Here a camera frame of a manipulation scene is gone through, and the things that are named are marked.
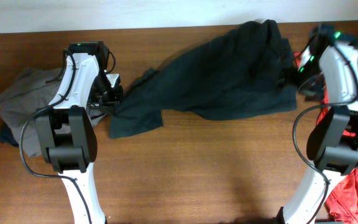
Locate left black cable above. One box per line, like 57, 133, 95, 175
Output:
19, 48, 117, 224

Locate red garment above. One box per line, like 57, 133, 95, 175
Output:
293, 51, 358, 224

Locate navy blue folded garment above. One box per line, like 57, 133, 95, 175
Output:
0, 123, 19, 147

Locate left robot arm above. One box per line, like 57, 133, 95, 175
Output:
33, 41, 123, 223

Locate black cable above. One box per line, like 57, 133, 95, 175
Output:
19, 48, 117, 224
291, 46, 358, 224

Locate right black cable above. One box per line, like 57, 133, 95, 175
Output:
291, 46, 358, 224

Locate grey folded trousers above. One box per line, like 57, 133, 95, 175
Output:
0, 68, 106, 157

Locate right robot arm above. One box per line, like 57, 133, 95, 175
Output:
275, 24, 358, 223

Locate dark green Nike t-shirt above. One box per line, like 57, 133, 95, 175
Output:
109, 20, 296, 139

